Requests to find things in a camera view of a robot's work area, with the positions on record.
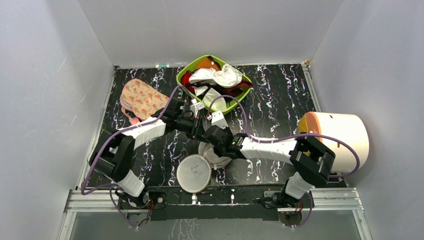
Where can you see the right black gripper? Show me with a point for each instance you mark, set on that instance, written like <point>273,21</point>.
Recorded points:
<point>208,136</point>

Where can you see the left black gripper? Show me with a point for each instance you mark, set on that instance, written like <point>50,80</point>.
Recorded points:
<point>197,129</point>

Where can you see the white mesh laundry bag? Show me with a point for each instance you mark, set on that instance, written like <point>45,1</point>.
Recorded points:
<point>194,172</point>

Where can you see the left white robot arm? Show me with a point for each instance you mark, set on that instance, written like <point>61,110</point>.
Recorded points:
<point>113,154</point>

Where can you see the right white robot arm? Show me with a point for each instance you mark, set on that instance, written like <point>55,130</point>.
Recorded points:
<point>311,159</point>

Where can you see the pale green bra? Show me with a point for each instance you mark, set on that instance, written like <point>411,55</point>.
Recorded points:
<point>219,104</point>

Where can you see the dark red bra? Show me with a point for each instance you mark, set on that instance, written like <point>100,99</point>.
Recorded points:
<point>236,90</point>

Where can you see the pink floral laundry bag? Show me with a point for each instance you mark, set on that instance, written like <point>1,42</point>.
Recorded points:
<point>139,100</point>

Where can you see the orange bra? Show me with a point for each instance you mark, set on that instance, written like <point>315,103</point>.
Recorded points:
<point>208,63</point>

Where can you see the green plastic basket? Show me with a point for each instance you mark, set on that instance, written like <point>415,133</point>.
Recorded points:
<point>201,89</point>

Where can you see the red garment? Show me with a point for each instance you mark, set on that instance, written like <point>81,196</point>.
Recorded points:
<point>185,81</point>

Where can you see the white cylindrical drum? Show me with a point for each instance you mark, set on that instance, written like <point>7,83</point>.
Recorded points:
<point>347,128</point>

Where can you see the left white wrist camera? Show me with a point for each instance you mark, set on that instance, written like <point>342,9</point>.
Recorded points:
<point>195,107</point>

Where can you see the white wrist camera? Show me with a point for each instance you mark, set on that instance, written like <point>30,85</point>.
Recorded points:
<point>218,119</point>
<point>195,107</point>

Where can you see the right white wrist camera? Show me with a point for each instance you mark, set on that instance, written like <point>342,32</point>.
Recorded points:
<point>218,119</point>

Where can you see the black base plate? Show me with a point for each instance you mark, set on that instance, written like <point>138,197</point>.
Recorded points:
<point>250,201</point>

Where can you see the aluminium frame rail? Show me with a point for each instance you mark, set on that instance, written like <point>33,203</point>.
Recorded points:
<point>325,199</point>

